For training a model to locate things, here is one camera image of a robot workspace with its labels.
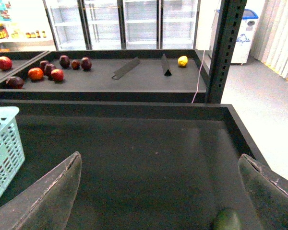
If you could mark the small red plum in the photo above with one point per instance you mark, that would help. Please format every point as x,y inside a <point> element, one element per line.
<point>75,64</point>

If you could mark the black rear display tray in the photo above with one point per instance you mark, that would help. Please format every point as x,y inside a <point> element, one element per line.
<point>144,83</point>

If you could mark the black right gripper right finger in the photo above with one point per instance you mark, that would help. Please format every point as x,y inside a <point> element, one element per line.
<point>268,192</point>

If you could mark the glass door refrigerator row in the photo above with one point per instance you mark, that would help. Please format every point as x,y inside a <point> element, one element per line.
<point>123,24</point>

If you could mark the dark plum tall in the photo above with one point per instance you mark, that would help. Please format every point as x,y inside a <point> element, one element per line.
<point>64,61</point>

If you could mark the black front display tray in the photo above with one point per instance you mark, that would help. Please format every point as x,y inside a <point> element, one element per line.
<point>145,166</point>

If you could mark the dark plum right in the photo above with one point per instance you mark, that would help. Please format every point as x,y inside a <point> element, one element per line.
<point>86,63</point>

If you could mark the red mango far left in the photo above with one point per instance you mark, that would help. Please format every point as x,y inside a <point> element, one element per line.
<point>5,63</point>

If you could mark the dark purple fruit front left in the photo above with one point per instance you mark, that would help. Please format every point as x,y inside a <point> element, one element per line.
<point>15,82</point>

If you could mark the shelf with bottles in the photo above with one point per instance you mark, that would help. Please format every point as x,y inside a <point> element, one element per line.
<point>24,26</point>

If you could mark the black flat divider bar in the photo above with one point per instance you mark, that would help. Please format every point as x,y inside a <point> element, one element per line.
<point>126,68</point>

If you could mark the yellow lemon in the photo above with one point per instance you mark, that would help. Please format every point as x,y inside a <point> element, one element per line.
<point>183,61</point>

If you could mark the black perforated steel post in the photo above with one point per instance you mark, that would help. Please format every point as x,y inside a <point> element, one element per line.
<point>228,24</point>

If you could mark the black display tray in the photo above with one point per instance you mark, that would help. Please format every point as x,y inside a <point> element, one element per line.
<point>144,83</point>
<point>145,166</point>

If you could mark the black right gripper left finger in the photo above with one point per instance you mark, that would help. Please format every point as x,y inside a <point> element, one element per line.
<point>47,203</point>

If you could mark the dark plum small left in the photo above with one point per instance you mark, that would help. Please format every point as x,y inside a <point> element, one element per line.
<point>42,64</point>

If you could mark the red apple on shelf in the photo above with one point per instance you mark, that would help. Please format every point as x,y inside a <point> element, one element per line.
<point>57,75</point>

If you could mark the light blue plastic basket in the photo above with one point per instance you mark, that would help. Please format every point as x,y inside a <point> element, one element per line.
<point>11,150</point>

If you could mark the white curtain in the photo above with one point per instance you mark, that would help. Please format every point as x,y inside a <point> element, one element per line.
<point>271,38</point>

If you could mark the orange red tomato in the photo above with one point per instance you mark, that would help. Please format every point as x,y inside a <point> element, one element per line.
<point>35,74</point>

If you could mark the white chest freezer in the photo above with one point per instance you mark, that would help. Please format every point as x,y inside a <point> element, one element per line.
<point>244,39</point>

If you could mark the black triangular divider bar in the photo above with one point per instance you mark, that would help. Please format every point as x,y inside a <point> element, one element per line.
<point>165,66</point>

